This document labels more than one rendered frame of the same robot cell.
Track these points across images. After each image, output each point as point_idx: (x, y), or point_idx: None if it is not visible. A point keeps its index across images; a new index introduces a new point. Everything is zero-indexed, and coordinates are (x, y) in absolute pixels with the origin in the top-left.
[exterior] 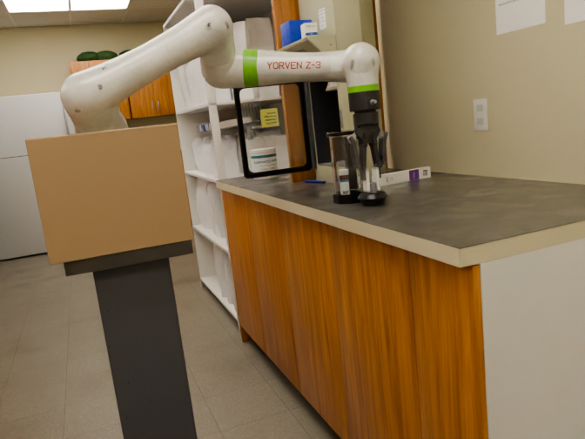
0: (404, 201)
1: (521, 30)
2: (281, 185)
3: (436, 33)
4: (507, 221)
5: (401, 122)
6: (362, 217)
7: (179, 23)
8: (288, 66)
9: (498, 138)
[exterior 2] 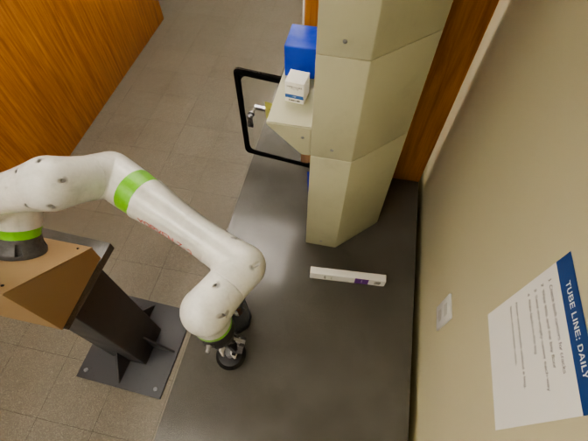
0: (253, 377)
1: (490, 373)
2: (286, 163)
3: (491, 170)
4: None
5: (443, 168)
6: (177, 400)
7: (0, 184)
8: (160, 233)
9: (434, 351)
